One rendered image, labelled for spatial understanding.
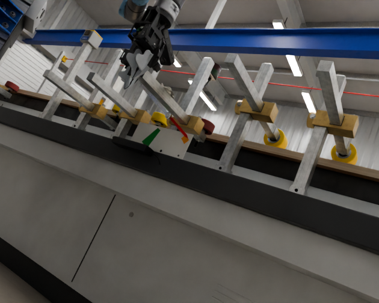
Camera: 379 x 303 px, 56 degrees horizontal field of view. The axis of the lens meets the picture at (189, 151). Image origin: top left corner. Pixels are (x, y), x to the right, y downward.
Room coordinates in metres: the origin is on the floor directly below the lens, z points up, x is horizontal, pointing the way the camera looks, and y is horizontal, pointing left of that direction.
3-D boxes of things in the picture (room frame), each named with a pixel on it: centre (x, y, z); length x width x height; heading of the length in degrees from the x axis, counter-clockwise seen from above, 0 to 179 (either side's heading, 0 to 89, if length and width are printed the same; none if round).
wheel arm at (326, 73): (0.92, -0.34, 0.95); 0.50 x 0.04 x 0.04; 145
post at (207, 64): (1.26, 0.08, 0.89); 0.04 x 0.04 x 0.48; 55
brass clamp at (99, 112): (1.53, 0.47, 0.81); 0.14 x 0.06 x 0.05; 55
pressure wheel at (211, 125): (1.32, -0.01, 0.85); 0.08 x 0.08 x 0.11
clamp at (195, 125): (1.25, 0.06, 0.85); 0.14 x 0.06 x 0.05; 55
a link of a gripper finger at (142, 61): (0.94, 0.23, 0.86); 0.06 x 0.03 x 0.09; 145
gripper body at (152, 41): (0.95, 0.25, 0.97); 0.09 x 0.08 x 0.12; 145
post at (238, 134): (1.12, -0.13, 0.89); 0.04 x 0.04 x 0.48; 55
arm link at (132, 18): (1.31, 0.45, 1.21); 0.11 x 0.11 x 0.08; 13
